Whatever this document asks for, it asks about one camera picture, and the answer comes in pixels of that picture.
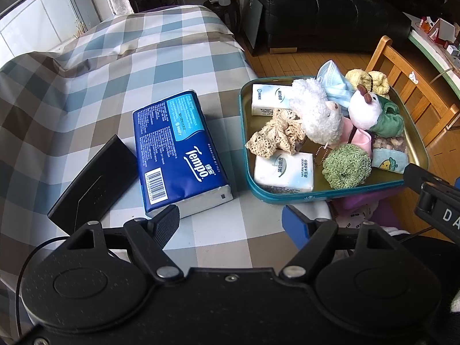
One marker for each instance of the teal gold metal tray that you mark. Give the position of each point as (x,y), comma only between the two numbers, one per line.
(413,143)

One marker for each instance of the window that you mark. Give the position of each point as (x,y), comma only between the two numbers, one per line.
(43,18)

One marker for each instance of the white card box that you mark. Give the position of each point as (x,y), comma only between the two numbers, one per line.
(446,28)

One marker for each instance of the cream crochet doily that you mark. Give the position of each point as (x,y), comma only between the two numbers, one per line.
(276,133)

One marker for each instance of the white tissue pack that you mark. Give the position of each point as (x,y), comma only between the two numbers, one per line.
(284,172)
(269,100)

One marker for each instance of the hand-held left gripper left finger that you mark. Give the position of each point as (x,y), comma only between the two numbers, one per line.
(165,224)

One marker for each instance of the checked blue beige cloth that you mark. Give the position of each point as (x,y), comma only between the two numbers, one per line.
(90,79)

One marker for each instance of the black leather sofa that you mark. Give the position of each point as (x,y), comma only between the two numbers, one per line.
(323,10)

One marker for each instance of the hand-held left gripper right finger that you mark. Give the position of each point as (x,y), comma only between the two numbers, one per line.
(294,226)

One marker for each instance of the white penguin plush green hood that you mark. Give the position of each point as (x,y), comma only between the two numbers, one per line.
(366,109)

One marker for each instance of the white fluffy lamb plush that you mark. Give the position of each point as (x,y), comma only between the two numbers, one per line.
(316,111)

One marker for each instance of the pink soft cloth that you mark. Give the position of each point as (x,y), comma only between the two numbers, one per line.
(359,140)

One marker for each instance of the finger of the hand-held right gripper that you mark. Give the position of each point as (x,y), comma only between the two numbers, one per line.
(424,181)

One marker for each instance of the white patterned slipper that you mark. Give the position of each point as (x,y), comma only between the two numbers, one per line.
(354,217)

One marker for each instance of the blue tissue pack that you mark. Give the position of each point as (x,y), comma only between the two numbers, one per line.
(176,151)

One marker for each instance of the dark wooden plant stand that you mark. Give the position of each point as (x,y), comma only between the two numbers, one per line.
(226,16)

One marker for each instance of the green knitted ball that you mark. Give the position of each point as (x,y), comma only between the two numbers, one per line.
(345,167)

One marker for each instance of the leaning glass panel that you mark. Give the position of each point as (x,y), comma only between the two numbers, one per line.
(253,18)

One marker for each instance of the black flat box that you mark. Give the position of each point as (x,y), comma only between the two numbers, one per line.
(93,183)

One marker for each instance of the wooden chair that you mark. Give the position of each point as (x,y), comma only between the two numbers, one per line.
(424,97)

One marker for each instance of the blue face mask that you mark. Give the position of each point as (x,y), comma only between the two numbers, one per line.
(334,82)

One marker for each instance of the glass coffee table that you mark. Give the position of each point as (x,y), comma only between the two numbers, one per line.
(431,54)

